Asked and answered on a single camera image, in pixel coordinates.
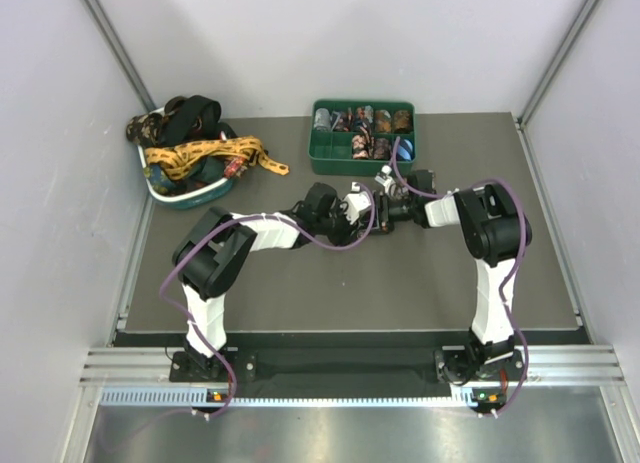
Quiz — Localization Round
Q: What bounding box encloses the brown floral tie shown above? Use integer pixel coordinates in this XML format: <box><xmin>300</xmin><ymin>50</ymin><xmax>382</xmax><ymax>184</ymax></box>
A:
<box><xmin>381</xmin><ymin>170</ymin><xmax>435</xmax><ymax>228</ymax></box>

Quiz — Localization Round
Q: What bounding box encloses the dark brown rolled tie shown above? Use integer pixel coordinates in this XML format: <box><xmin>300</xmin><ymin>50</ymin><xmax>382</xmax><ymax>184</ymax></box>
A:
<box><xmin>392</xmin><ymin>109</ymin><xmax>413</xmax><ymax>134</ymax></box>

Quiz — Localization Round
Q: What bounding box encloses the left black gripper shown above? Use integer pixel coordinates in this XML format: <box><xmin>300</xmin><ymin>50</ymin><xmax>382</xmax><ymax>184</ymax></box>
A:
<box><xmin>315</xmin><ymin>198</ymin><xmax>363</xmax><ymax>248</ymax></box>

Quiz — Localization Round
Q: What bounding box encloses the pink floral rolled tie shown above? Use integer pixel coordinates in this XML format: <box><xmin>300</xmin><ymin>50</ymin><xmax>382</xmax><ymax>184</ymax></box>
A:
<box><xmin>351</xmin><ymin>132</ymin><xmax>372</xmax><ymax>160</ymax></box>

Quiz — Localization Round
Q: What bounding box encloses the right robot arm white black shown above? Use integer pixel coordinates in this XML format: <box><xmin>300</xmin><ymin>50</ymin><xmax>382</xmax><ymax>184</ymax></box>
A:
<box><xmin>373</xmin><ymin>165</ymin><xmax>532</xmax><ymax>385</ymax></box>

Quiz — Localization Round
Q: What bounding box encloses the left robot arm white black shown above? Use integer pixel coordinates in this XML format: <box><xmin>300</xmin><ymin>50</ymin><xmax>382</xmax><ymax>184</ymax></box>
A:
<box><xmin>160</xmin><ymin>183</ymin><xmax>375</xmax><ymax>380</ymax></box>

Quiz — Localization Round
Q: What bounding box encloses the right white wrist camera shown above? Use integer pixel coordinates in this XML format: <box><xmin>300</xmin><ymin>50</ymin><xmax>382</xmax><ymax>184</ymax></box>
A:
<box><xmin>374</xmin><ymin>164</ymin><xmax>396</xmax><ymax>193</ymax></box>

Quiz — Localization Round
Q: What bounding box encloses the dark red rolled tie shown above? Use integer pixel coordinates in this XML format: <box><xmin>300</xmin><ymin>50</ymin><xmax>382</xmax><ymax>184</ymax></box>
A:
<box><xmin>330</xmin><ymin>108</ymin><xmax>353</xmax><ymax>132</ymax></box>

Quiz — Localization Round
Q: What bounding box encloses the yellow patterned tie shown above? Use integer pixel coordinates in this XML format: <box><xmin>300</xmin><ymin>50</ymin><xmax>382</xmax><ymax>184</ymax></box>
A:
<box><xmin>143</xmin><ymin>136</ymin><xmax>290</xmax><ymax>180</ymax></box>

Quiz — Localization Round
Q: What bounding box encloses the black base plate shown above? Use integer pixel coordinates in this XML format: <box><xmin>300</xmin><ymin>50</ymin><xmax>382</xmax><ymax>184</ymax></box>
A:
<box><xmin>169</xmin><ymin>331</ymin><xmax>524</xmax><ymax>399</ymax></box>

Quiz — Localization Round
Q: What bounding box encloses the dark floral tie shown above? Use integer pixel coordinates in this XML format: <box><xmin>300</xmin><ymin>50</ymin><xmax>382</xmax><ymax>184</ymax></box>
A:
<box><xmin>125</xmin><ymin>113</ymin><xmax>163</xmax><ymax>148</ymax></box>

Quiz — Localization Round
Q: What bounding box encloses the teal floral rolled tie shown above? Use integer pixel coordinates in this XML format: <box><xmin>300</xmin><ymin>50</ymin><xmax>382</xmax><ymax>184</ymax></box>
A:
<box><xmin>353</xmin><ymin>105</ymin><xmax>374</xmax><ymax>132</ymax></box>

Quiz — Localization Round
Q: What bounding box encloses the white teal basket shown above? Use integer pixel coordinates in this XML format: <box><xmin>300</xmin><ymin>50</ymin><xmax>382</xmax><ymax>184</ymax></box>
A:
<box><xmin>135</xmin><ymin>107</ymin><xmax>236</xmax><ymax>212</ymax></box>

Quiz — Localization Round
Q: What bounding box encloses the grey rolled tie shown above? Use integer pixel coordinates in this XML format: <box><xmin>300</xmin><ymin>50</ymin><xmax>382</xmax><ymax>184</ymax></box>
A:
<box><xmin>313</xmin><ymin>107</ymin><xmax>332</xmax><ymax>132</ymax></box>

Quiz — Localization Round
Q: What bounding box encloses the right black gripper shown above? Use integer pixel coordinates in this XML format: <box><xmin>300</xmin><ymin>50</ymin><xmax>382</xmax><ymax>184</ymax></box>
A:
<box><xmin>358</xmin><ymin>190</ymin><xmax>418</xmax><ymax>236</ymax></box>

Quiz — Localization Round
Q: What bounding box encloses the grey slotted cable duct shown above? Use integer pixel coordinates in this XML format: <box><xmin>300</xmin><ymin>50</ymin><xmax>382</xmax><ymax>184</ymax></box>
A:
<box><xmin>100</xmin><ymin>387</ymin><xmax>501</xmax><ymax>408</ymax></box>

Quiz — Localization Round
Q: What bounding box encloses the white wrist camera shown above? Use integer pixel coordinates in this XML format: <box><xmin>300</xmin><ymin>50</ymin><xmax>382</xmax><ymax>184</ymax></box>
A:
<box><xmin>343</xmin><ymin>182</ymin><xmax>374</xmax><ymax>225</ymax></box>
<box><xmin>374</xmin><ymin>164</ymin><xmax>396</xmax><ymax>193</ymax></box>

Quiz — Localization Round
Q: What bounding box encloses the red patterned tie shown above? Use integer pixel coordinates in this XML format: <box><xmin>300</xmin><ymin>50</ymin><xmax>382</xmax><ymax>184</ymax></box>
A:
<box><xmin>224</xmin><ymin>156</ymin><xmax>248</xmax><ymax>179</ymax></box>

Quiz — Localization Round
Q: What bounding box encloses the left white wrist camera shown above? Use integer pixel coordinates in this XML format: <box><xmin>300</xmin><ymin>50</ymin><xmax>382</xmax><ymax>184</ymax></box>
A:
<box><xmin>343</xmin><ymin>182</ymin><xmax>374</xmax><ymax>225</ymax></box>

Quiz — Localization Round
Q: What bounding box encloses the aluminium front rail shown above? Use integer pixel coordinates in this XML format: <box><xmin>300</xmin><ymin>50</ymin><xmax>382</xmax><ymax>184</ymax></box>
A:
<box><xmin>80</xmin><ymin>345</ymin><xmax>624</xmax><ymax>387</ymax></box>

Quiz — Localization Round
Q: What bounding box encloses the left aluminium frame post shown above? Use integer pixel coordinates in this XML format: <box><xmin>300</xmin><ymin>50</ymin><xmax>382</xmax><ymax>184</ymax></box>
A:
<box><xmin>80</xmin><ymin>0</ymin><xmax>156</xmax><ymax>111</ymax></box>

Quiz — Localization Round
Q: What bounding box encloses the blue striped rolled tie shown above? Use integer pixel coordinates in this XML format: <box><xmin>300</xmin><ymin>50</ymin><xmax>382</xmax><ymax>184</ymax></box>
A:
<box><xmin>394</xmin><ymin>137</ymin><xmax>415</xmax><ymax>162</ymax></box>

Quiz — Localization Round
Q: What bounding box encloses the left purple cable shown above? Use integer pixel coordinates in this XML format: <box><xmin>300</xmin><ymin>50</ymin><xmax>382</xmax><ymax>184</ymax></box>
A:
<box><xmin>158</xmin><ymin>187</ymin><xmax>376</xmax><ymax>417</ymax></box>

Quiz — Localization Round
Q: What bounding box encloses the green compartment tray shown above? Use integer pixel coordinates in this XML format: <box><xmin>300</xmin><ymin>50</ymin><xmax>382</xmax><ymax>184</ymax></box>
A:
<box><xmin>308</xmin><ymin>98</ymin><xmax>418</xmax><ymax>176</ymax></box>

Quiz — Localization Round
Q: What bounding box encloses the brown pink rolled tie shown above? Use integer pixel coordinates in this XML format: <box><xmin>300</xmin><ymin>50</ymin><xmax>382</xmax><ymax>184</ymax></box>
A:
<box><xmin>372</xmin><ymin>137</ymin><xmax>391</xmax><ymax>161</ymax></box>

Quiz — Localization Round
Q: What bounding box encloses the right aluminium frame post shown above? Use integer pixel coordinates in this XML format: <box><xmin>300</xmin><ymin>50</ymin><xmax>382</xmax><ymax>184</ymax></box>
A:
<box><xmin>517</xmin><ymin>0</ymin><xmax>614</xmax><ymax>127</ymax></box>

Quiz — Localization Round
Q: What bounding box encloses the green patterned tie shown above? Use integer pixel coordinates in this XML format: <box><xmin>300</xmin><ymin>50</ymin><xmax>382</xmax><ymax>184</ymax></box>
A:
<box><xmin>143</xmin><ymin>164</ymin><xmax>176</xmax><ymax>196</ymax></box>

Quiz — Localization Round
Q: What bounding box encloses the aluminium frame post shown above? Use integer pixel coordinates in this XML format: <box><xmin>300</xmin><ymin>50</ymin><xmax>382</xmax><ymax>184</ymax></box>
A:
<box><xmin>80</xmin><ymin>0</ymin><xmax>156</xmax><ymax>111</ymax></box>
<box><xmin>517</xmin><ymin>0</ymin><xmax>614</xmax><ymax>127</ymax></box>

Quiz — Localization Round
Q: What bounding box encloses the black tie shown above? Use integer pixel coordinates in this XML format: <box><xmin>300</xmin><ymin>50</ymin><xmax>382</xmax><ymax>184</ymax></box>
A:
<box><xmin>159</xmin><ymin>95</ymin><xmax>238</xmax><ymax>147</ymax></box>

